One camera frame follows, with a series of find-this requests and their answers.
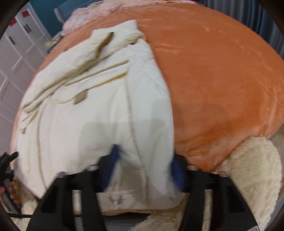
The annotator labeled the cream sherpa fleece blanket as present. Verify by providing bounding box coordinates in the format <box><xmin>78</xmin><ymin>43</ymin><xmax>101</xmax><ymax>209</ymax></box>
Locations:
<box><xmin>14</xmin><ymin>137</ymin><xmax>282</xmax><ymax>230</ymax></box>

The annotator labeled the bedside table with clutter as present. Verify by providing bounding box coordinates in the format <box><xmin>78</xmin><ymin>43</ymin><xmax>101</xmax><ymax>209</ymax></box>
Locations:
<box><xmin>45</xmin><ymin>32</ymin><xmax>64</xmax><ymax>53</ymax></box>

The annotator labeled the orange plush bed blanket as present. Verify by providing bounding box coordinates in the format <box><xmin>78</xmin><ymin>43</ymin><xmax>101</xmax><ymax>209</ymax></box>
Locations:
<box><xmin>10</xmin><ymin>1</ymin><xmax>284</xmax><ymax>178</ymax></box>

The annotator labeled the cream white padded coat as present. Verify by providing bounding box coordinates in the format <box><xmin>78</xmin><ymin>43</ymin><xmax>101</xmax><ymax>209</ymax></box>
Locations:
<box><xmin>15</xmin><ymin>20</ymin><xmax>183</xmax><ymax>212</ymax></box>

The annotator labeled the blue upholstered headboard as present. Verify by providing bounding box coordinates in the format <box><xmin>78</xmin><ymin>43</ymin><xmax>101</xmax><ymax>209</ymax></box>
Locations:
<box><xmin>54</xmin><ymin>8</ymin><xmax>65</xmax><ymax>24</ymax></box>

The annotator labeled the grey blue curtain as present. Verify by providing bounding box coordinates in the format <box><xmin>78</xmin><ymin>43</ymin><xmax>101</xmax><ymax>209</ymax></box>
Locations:
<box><xmin>197</xmin><ymin>0</ymin><xmax>283</xmax><ymax>57</ymax></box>

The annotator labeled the white wardrobe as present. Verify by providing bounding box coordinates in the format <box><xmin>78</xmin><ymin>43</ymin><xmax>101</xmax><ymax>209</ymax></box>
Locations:
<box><xmin>0</xmin><ymin>3</ymin><xmax>51</xmax><ymax>154</ymax></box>

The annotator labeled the person's left hand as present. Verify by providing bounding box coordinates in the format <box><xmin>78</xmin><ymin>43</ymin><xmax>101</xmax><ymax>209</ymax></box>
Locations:
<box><xmin>0</xmin><ymin>182</ymin><xmax>21</xmax><ymax>206</ymax></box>

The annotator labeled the pink floral quilt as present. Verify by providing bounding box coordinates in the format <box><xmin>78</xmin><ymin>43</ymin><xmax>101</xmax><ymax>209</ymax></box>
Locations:
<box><xmin>61</xmin><ymin>0</ymin><xmax>195</xmax><ymax>36</ymax></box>

